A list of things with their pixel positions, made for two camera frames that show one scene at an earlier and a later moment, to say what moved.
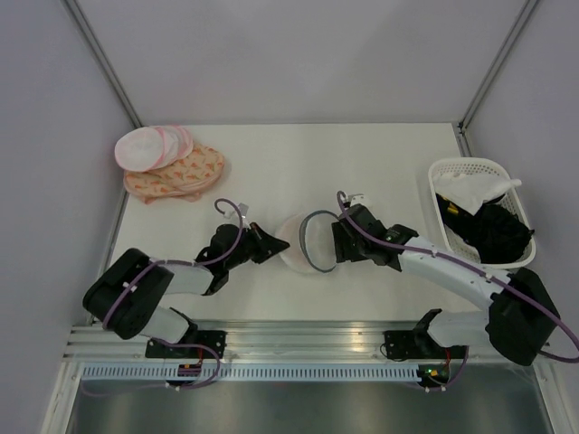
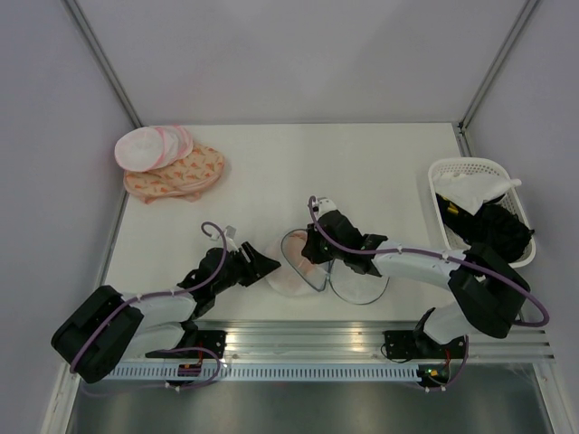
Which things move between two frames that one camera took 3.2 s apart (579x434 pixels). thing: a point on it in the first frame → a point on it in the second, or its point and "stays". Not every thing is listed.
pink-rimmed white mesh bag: x=152 y=147 stays
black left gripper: x=267 y=245 → x=259 y=267
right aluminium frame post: x=460 y=127 stays
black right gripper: x=340 y=237 → x=310 y=250
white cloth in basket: x=472 y=191 stays
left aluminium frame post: x=80 y=23 stays
